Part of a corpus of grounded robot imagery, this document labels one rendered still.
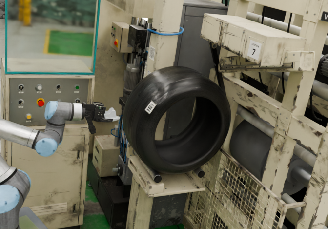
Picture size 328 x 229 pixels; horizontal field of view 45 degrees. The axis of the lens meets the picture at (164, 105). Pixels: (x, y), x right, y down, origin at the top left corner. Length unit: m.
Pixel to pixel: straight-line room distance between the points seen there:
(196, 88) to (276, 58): 0.43
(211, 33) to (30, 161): 1.45
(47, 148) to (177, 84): 0.72
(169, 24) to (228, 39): 0.38
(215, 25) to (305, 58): 0.57
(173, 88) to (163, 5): 0.52
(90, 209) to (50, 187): 0.66
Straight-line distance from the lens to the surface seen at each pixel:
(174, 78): 2.10
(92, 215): 3.46
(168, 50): 2.39
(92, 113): 2.05
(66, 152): 2.84
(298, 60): 1.97
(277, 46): 1.99
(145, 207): 2.84
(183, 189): 2.40
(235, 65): 2.35
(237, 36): 2.12
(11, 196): 2.07
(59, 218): 3.12
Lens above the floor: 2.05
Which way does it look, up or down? 20 degrees down
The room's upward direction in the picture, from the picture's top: 9 degrees clockwise
